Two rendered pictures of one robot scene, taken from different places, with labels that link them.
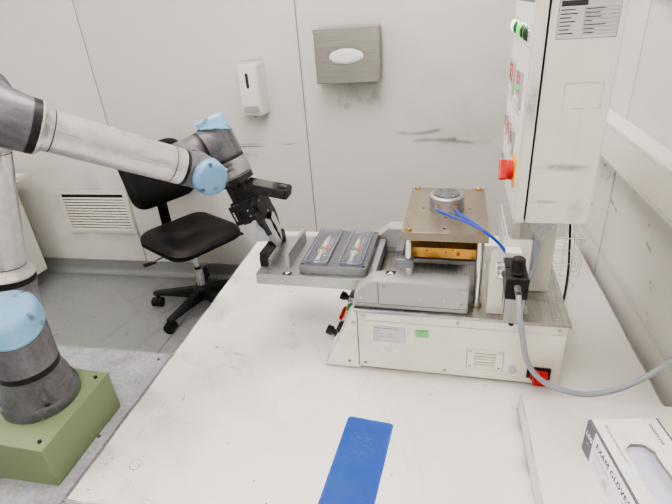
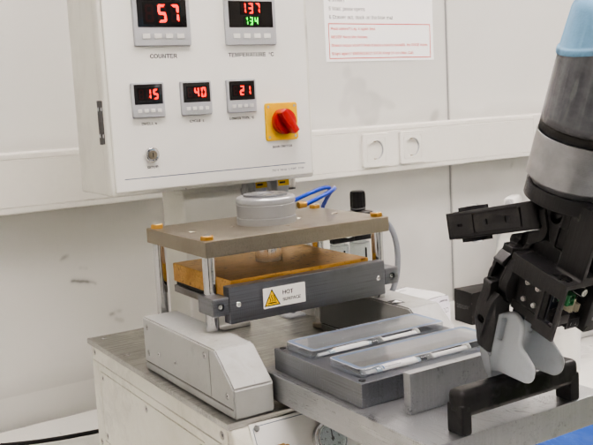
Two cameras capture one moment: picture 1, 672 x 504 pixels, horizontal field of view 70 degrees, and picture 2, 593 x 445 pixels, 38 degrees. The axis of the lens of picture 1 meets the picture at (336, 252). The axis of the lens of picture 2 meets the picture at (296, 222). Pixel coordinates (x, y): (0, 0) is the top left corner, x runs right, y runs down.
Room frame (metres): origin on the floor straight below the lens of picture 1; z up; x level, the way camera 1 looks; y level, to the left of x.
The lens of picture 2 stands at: (1.83, 0.55, 1.26)
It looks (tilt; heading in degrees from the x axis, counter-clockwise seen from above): 8 degrees down; 223
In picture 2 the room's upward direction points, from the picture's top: 3 degrees counter-clockwise
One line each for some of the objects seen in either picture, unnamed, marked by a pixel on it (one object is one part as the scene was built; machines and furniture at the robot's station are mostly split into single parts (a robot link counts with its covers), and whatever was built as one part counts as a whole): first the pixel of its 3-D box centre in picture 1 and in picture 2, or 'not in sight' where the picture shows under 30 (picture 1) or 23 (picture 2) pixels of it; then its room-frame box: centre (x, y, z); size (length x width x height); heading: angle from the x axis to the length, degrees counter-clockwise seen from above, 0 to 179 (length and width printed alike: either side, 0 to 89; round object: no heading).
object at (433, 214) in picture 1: (459, 222); (268, 237); (1.00, -0.29, 1.08); 0.31 x 0.24 x 0.13; 165
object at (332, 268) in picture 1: (341, 251); (390, 357); (1.09, -0.01, 0.98); 0.20 x 0.17 x 0.03; 165
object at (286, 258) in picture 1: (323, 255); (419, 377); (1.10, 0.03, 0.97); 0.30 x 0.22 x 0.08; 75
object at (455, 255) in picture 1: (445, 226); (273, 253); (1.02, -0.26, 1.07); 0.22 x 0.17 x 0.10; 165
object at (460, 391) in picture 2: (273, 246); (515, 393); (1.14, 0.16, 0.99); 0.15 x 0.02 x 0.04; 165
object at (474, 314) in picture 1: (457, 277); (262, 350); (1.01, -0.30, 0.93); 0.46 x 0.35 x 0.01; 75
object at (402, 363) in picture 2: (325, 247); (415, 356); (1.10, 0.03, 0.99); 0.18 x 0.06 x 0.02; 165
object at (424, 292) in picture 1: (407, 291); (388, 320); (0.91, -0.15, 0.96); 0.26 x 0.05 x 0.07; 75
